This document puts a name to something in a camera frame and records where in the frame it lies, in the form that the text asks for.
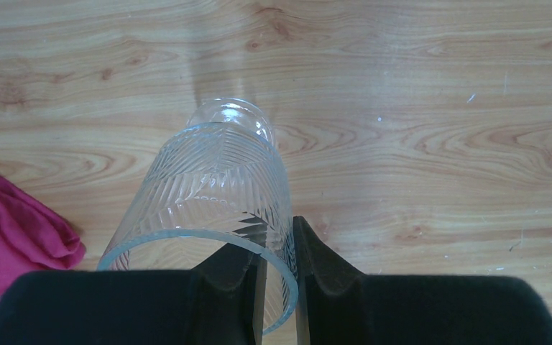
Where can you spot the patterned clear wine glass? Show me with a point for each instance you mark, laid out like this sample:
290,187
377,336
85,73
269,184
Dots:
217,188

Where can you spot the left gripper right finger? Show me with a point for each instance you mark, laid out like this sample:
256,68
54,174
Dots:
339,304

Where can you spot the pink cloth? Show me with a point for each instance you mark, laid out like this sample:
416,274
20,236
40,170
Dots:
33,237

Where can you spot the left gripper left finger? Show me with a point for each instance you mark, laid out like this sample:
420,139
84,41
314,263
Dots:
219,301

